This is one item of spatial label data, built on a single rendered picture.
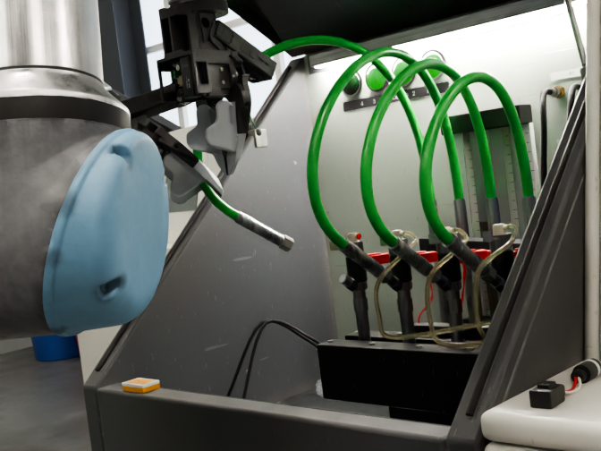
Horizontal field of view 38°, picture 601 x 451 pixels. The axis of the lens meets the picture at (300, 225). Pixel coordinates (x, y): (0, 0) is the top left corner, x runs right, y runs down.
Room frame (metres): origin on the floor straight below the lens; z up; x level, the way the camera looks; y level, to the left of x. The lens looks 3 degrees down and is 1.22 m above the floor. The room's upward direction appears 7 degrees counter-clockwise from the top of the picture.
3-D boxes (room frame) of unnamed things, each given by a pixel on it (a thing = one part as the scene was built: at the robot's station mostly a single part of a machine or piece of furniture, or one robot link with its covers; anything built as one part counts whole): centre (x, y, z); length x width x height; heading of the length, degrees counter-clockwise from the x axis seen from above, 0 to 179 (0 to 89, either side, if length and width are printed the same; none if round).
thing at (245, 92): (1.08, 0.06, 1.33); 0.05 x 0.02 x 0.09; 46
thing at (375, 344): (1.15, -0.16, 0.91); 0.34 x 0.10 x 0.15; 46
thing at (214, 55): (1.08, 0.10, 1.39); 0.09 x 0.08 x 0.12; 136
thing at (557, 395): (0.83, -0.24, 0.99); 0.12 x 0.02 x 0.02; 138
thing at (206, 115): (1.09, 0.11, 1.28); 0.06 x 0.03 x 0.09; 136
